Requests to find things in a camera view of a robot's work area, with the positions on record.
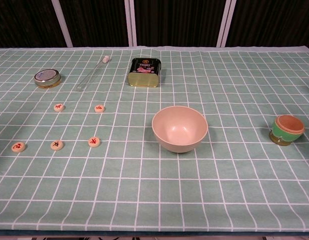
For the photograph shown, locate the green orange small cup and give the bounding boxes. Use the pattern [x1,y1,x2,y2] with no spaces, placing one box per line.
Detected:
[269,114,306,147]

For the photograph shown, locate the round chess piece black character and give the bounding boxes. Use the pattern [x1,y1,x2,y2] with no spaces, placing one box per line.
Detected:
[50,140,65,152]

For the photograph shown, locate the black gold luncheon meat can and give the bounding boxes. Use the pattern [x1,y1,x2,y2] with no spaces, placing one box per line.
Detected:
[127,57,162,88]

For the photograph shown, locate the round silver tin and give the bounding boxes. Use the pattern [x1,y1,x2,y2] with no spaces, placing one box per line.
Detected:
[33,69,62,90]

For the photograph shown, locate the beige bowl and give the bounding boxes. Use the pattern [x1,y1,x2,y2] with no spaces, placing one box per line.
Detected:
[151,105,209,154]

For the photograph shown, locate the green checkered tablecloth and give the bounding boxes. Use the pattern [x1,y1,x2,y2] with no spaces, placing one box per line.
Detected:
[0,45,309,233]

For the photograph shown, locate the clear test tube white stopper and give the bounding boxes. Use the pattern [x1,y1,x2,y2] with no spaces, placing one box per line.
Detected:
[76,55,110,92]

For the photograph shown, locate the white partition post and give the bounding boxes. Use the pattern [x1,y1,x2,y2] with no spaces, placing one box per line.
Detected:
[216,0,237,48]
[50,0,74,48]
[124,0,138,47]

